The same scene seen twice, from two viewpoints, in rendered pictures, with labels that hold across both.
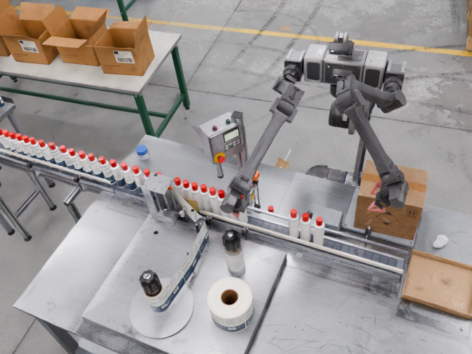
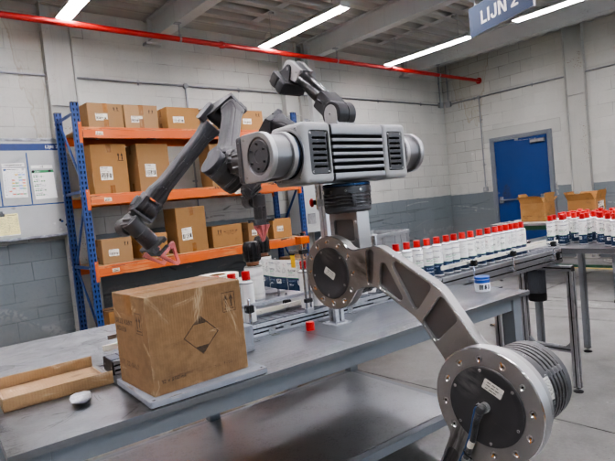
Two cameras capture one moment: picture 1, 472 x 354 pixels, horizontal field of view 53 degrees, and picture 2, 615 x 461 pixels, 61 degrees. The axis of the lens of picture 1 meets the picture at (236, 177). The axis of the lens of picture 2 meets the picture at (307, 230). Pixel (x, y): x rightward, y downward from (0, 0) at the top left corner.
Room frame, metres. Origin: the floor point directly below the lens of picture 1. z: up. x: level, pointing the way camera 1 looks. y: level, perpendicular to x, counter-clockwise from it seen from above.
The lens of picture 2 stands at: (2.45, -2.02, 1.33)
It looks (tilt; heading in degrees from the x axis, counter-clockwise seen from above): 3 degrees down; 114
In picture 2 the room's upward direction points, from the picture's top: 6 degrees counter-clockwise
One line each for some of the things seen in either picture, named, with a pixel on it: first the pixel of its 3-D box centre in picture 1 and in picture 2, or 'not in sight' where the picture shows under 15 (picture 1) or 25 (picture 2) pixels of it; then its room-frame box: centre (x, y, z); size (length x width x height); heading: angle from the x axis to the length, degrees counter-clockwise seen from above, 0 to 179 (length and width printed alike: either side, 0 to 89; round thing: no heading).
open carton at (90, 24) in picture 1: (82, 35); not in sight; (3.54, 1.05, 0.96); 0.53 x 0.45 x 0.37; 156
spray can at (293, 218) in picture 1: (293, 223); (248, 296); (1.39, -0.25, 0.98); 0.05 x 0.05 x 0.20
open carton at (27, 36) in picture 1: (30, 35); not in sight; (3.67, 1.49, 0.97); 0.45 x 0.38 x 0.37; 157
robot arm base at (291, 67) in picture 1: (291, 74); not in sight; (1.98, -0.36, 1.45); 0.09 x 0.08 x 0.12; 64
